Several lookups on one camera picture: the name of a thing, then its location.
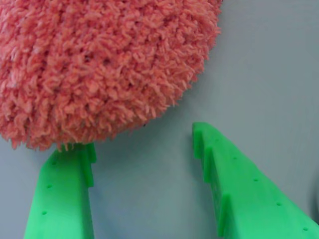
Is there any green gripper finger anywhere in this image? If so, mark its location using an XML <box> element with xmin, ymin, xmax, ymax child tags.
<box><xmin>191</xmin><ymin>121</ymin><xmax>319</xmax><ymax>239</ymax></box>
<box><xmin>23</xmin><ymin>143</ymin><xmax>97</xmax><ymax>239</ymax></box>

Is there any orange fluffy cloth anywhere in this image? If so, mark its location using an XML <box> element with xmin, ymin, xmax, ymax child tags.
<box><xmin>0</xmin><ymin>0</ymin><xmax>222</xmax><ymax>152</ymax></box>

